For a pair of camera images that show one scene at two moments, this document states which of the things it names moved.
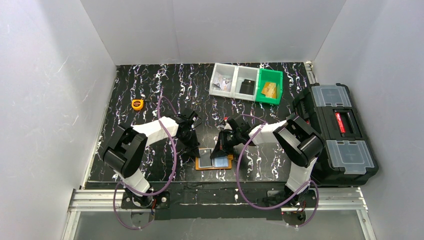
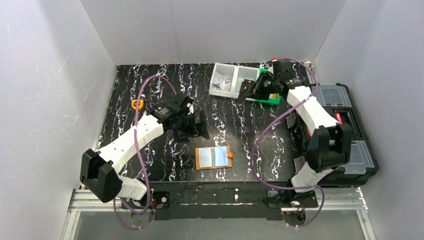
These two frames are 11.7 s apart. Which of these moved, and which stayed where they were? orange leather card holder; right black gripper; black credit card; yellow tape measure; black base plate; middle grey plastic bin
Moved: black credit card; right black gripper
Stayed: yellow tape measure; middle grey plastic bin; orange leather card holder; black base plate
